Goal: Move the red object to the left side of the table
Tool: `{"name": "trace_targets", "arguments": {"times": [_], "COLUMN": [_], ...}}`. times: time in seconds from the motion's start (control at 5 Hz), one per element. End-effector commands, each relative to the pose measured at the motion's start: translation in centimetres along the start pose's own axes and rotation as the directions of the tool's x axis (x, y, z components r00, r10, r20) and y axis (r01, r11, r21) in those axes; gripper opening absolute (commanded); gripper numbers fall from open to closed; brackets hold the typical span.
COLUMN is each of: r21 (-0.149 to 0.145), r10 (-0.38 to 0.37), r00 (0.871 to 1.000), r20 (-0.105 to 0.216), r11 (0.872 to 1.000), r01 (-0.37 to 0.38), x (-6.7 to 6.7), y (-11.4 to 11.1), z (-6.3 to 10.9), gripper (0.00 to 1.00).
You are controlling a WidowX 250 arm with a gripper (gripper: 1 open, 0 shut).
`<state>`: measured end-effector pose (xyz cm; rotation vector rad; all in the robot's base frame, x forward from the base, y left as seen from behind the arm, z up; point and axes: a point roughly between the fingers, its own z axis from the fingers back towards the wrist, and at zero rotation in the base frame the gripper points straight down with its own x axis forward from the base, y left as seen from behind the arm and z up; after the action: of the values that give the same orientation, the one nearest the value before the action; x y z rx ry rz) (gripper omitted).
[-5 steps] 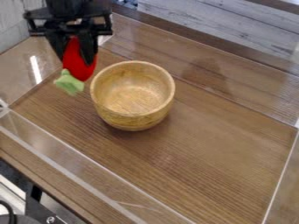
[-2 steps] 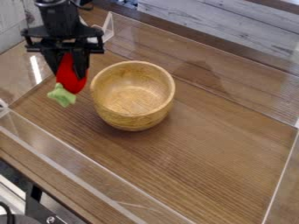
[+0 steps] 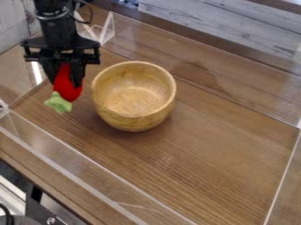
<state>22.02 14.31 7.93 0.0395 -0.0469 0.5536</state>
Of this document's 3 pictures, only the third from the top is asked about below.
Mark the wooden bowl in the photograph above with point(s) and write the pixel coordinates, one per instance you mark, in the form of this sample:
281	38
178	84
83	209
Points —
134	94

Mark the black table leg bracket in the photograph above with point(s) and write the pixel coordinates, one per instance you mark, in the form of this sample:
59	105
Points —
37	211

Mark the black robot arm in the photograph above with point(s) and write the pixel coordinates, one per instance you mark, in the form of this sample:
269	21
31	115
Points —
62	45

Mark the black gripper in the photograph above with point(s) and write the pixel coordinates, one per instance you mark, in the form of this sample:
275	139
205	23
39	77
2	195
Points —
82	53

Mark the clear acrylic corner bracket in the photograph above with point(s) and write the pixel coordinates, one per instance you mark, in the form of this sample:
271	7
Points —
96	32

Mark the red felt strawberry toy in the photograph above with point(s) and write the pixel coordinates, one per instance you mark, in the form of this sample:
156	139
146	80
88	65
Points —
66	93

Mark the clear acrylic table guard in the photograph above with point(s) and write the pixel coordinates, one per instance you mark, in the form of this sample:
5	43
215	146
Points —
219	165

